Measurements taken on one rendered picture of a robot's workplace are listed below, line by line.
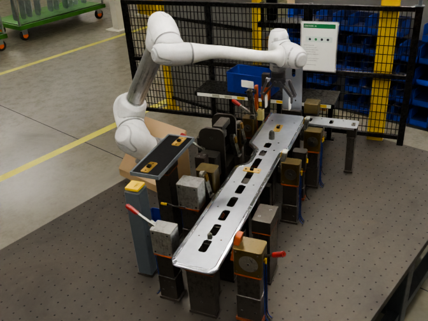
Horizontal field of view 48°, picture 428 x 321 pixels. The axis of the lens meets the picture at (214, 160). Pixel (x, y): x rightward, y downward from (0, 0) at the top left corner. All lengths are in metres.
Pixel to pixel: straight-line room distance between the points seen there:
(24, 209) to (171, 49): 2.35
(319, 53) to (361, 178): 0.80
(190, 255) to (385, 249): 0.96
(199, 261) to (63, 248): 0.90
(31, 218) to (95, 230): 1.57
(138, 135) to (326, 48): 1.25
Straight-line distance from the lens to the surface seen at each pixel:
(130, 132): 2.62
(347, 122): 2.80
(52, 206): 4.17
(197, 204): 2.05
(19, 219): 4.13
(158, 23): 2.39
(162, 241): 1.90
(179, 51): 2.29
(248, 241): 1.79
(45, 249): 2.54
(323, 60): 3.09
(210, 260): 1.81
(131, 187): 1.97
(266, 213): 1.98
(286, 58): 2.34
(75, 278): 2.32
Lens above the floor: 2.20
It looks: 30 degrees down
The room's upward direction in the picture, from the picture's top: 4 degrees counter-clockwise
